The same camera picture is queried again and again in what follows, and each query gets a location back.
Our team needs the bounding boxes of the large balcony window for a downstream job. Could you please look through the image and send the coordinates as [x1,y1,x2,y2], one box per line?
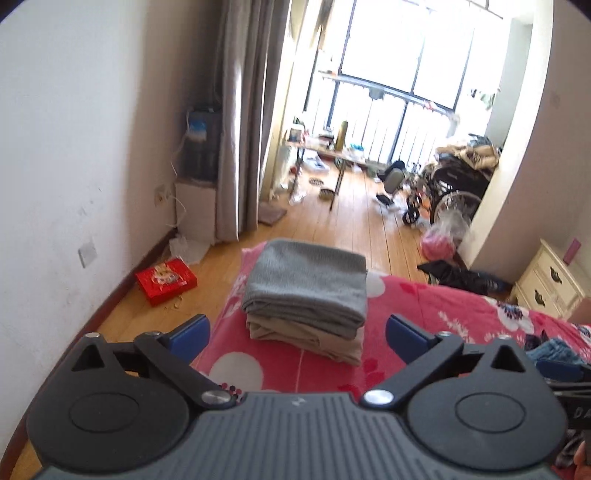
[302,0,509,167]

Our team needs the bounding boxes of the blue denim jeans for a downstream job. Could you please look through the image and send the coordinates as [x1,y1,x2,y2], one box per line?
[526,338,591,365]

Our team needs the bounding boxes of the red cardboard box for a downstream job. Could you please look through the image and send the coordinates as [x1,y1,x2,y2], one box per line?
[135,257,198,308]

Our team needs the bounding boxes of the brown floor mat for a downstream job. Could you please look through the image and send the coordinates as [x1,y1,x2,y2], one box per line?
[259,203,288,226]

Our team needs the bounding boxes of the grey curtain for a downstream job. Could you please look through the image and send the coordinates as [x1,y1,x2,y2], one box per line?
[213,0,296,243]

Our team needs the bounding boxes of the white cabinet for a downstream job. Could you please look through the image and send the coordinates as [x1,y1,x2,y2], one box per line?
[174,178,218,243]

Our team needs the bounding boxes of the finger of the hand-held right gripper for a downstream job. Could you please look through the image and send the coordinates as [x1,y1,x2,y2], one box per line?
[536,359,591,393]

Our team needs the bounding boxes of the red floral blanket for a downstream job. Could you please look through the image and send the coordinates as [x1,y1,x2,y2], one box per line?
[190,241,591,472]

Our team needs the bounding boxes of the white wall switch plate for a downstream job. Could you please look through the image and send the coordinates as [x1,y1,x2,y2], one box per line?
[78,239,99,268]

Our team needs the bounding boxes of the black wheelchair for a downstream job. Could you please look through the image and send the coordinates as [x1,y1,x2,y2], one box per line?
[403,152,495,227]

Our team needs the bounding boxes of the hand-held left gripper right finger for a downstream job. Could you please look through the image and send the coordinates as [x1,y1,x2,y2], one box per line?
[360,314,536,411]

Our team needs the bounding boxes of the grey hoodie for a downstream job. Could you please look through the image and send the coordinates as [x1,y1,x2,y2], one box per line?
[241,239,369,339]

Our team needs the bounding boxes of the folding table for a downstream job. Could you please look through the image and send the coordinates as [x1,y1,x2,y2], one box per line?
[285,138,375,213]

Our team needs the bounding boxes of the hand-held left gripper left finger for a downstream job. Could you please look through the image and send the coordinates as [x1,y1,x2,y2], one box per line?
[70,314,238,411]

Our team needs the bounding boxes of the white plastic bag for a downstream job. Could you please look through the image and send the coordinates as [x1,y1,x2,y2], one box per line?
[168,233,211,264]

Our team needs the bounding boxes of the beige cloth bundle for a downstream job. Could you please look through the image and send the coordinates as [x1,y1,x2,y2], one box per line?
[436,136,503,169]

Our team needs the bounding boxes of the beige folded cloth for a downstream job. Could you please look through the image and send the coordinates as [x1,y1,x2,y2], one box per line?
[246,314,365,367]

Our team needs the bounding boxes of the cream nightstand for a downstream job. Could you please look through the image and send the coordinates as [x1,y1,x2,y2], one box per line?
[509,239,586,319]

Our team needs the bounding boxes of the black cloth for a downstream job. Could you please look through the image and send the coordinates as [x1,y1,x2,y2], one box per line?
[417,259,513,296]

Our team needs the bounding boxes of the person's right hand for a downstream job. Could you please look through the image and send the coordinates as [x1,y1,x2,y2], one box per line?
[573,440,591,480]

